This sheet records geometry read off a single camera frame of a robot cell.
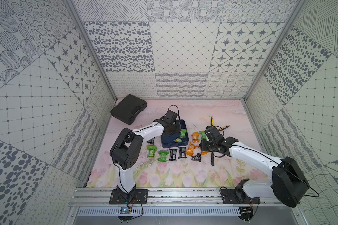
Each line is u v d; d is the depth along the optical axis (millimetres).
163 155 878
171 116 759
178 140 932
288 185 414
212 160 878
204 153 882
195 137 963
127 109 1074
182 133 930
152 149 903
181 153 887
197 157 862
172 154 878
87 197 749
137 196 731
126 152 495
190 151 887
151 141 933
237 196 652
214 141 663
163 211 702
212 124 1041
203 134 713
